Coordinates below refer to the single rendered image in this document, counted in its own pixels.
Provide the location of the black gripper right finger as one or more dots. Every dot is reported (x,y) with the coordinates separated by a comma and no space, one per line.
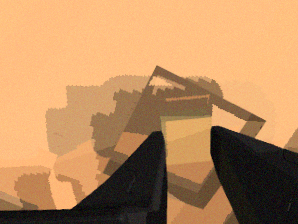
(259,179)

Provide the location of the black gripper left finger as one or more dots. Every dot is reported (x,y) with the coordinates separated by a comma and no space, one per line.
(137,193)

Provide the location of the tan square block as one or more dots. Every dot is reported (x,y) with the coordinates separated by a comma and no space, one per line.
(186,135)

